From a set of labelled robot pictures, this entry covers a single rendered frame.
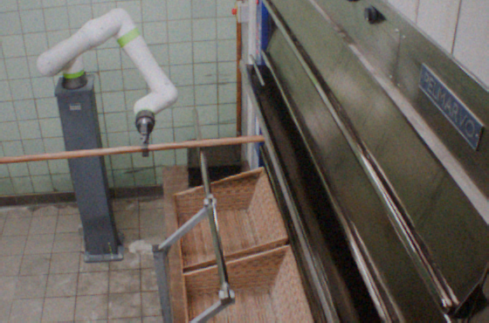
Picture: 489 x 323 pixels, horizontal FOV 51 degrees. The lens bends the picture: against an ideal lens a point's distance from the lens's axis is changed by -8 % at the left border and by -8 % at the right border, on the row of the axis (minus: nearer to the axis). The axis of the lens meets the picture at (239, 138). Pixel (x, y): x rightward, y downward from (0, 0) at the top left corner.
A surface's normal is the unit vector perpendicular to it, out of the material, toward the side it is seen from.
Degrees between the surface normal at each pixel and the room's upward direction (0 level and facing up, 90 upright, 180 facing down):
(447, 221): 70
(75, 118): 90
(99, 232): 90
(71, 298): 0
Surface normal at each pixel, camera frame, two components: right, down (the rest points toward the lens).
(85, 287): 0.00, -0.85
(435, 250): -0.93, -0.22
